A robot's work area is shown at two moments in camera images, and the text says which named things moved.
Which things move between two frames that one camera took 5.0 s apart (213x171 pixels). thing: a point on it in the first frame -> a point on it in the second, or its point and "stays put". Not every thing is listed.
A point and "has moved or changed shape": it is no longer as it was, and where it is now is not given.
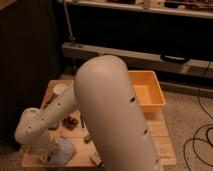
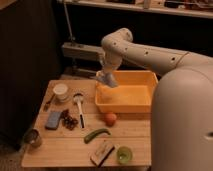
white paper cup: (59, 89) stays put
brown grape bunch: (70, 122) stays put
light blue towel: (62, 153) has moved or changed shape
